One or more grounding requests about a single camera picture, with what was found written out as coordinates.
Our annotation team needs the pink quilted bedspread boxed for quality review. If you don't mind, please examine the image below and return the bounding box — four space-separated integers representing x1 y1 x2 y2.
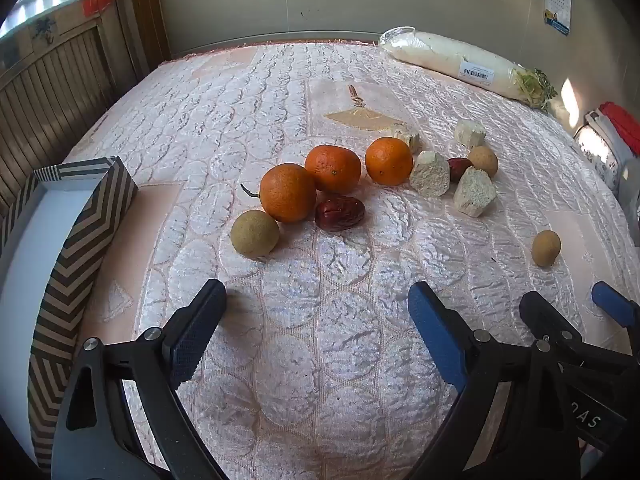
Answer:
60 40 636 480

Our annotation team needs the red date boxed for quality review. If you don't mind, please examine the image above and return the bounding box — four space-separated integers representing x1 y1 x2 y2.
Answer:
446 157 473 183
314 196 366 232

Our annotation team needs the white plastic bag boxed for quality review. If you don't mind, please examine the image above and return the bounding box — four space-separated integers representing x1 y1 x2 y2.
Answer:
574 110 636 191

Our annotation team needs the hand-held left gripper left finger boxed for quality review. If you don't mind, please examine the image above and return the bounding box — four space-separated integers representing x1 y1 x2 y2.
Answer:
50 279 228 480

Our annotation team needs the wooden slatted panel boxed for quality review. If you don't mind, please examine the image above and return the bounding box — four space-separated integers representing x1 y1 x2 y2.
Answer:
0 10 121 211

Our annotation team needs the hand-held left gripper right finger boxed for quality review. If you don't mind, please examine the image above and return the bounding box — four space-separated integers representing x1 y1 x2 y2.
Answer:
407 281 583 480

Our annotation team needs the longan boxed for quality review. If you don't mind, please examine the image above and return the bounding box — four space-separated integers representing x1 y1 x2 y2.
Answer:
531 230 562 268
467 145 500 179
230 209 280 257

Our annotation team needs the red cloth item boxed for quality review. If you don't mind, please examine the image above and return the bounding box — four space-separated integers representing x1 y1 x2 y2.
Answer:
597 101 640 156

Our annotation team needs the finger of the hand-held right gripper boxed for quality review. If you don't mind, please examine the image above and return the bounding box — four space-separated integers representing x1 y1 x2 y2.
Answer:
591 281 640 331
519 291 640 361

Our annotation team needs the striped cardboard box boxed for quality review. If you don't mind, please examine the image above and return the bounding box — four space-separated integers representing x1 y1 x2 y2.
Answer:
0 156 140 476

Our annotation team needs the orange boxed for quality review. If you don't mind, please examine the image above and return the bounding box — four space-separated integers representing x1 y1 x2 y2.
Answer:
304 144 362 194
240 162 318 224
365 136 414 186

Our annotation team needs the white yam chunk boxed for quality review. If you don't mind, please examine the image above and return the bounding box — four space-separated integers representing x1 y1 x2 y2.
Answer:
392 127 422 153
453 166 498 219
454 119 487 151
409 150 451 198

